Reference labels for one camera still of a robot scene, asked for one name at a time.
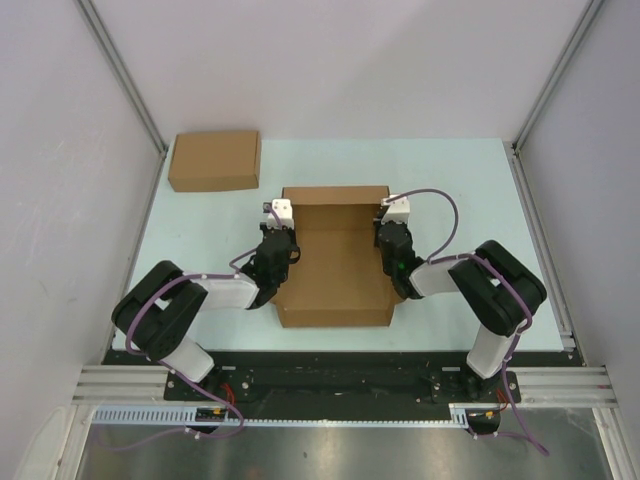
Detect left aluminium frame post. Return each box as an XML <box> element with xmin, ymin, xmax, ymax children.
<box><xmin>72</xmin><ymin>0</ymin><xmax>168</xmax><ymax>156</ymax></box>

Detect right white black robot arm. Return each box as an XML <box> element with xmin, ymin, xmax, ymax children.
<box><xmin>374</xmin><ymin>220</ymin><xmax>547</xmax><ymax>401</ymax></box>

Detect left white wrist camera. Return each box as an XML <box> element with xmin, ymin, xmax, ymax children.
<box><xmin>263</xmin><ymin>198</ymin><xmax>295</xmax><ymax>230</ymax></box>

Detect closed brown cardboard box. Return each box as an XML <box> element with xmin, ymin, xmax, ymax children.
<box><xmin>168</xmin><ymin>130</ymin><xmax>261</xmax><ymax>193</ymax></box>

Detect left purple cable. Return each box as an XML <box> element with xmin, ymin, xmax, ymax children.
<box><xmin>94</xmin><ymin>204</ymin><xmax>281</xmax><ymax>451</ymax></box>

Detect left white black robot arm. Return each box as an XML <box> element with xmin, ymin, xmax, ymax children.
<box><xmin>111</xmin><ymin>223</ymin><xmax>300</xmax><ymax>400</ymax></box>

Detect purple cable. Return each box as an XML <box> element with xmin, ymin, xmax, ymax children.
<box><xmin>94</xmin><ymin>204</ymin><xmax>281</xmax><ymax>451</ymax></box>
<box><xmin>384</xmin><ymin>187</ymin><xmax>551</xmax><ymax>457</ymax></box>

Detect aluminium frame post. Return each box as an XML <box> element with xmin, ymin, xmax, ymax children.
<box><xmin>511</xmin><ymin>0</ymin><xmax>608</xmax><ymax>155</ymax></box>
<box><xmin>72</xmin><ymin>0</ymin><xmax>168</xmax><ymax>156</ymax></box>

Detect front aluminium extrusion rail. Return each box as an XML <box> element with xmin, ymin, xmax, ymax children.
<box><xmin>72</xmin><ymin>366</ymin><xmax>618</xmax><ymax>408</ymax></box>

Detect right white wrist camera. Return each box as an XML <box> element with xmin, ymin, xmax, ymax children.
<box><xmin>377</xmin><ymin>195</ymin><xmax>410</xmax><ymax>225</ymax></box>

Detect white slotted cable duct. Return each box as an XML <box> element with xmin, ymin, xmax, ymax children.
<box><xmin>92</xmin><ymin>404</ymin><xmax>468</xmax><ymax>428</ymax></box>

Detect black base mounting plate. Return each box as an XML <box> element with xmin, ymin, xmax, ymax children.
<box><xmin>197</xmin><ymin>352</ymin><xmax>521</xmax><ymax>405</ymax></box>

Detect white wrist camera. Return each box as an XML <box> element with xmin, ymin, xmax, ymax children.
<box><xmin>263</xmin><ymin>198</ymin><xmax>295</xmax><ymax>230</ymax></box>
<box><xmin>377</xmin><ymin>195</ymin><xmax>410</xmax><ymax>225</ymax></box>

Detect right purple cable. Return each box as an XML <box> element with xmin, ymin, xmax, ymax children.
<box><xmin>384</xmin><ymin>187</ymin><xmax>551</xmax><ymax>457</ymax></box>

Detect right aluminium frame post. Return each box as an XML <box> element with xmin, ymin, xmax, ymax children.
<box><xmin>511</xmin><ymin>0</ymin><xmax>608</xmax><ymax>155</ymax></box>

